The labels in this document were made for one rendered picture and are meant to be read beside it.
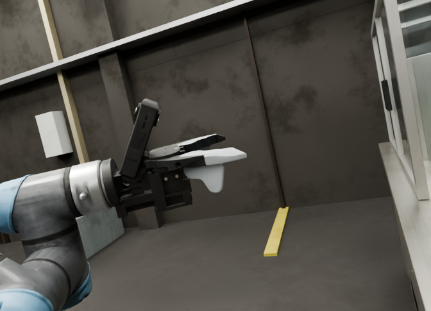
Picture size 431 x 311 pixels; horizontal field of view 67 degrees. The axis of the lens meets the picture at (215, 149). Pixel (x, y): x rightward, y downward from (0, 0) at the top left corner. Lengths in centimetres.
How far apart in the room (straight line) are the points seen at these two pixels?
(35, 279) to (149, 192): 18
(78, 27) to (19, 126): 190
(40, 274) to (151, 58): 426
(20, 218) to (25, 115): 545
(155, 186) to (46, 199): 15
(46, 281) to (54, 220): 10
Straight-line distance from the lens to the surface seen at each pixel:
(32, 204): 51
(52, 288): 44
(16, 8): 609
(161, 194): 48
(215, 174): 44
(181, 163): 44
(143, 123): 46
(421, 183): 117
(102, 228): 457
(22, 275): 43
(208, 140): 56
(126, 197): 50
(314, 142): 407
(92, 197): 48
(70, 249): 52
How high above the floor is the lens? 127
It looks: 5 degrees down
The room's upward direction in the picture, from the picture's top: 12 degrees counter-clockwise
